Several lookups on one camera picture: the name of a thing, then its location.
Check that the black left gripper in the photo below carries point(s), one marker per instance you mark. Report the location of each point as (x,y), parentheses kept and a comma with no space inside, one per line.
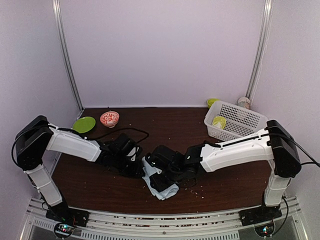
(136,171)

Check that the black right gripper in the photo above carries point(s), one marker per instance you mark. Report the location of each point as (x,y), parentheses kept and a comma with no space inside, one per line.
(158,186)

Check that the light blue towel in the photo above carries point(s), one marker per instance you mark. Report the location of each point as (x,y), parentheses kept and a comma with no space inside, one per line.
(149,170)

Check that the green white patterned towel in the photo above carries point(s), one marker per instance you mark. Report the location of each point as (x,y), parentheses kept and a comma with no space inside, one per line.
(219,122)

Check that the white perforated plastic basket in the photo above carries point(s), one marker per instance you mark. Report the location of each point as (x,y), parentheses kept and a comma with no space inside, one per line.
(240,122)

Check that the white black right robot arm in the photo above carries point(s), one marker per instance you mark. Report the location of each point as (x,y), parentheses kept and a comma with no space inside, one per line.
(272,143)

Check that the red white patterned bowl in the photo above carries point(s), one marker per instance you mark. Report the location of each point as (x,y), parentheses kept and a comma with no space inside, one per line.
(110,119)

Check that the green plate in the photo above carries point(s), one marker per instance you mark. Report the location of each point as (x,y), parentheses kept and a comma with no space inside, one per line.
(84,124)

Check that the green bowl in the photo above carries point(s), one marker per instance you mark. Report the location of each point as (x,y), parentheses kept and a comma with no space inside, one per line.
(211,101)

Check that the beige cup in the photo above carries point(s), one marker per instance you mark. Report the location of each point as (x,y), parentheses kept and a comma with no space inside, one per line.
(244,102)

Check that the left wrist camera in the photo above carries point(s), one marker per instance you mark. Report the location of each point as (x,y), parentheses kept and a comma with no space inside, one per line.
(126,147)

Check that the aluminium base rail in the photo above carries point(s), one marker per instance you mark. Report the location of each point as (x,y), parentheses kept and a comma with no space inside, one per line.
(218,225)

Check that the left aluminium frame post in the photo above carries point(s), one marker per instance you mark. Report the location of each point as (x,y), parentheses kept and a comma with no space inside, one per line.
(56,4)

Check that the aluminium frame post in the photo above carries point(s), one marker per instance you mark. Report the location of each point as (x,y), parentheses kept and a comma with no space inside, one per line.
(260,51)
(56,4)

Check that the right aluminium frame post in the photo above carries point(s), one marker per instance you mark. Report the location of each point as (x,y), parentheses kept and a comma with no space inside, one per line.
(260,51)

